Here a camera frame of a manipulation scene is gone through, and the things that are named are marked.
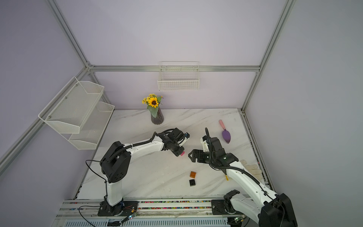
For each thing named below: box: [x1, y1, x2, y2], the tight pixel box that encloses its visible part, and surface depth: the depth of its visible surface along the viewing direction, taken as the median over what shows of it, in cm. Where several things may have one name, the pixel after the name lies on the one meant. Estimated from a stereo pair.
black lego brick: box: [189, 179, 196, 187], surface depth 82 cm
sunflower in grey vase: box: [141, 93, 165, 125], surface depth 95 cm
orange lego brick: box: [189, 171, 197, 179], surface depth 86 cm
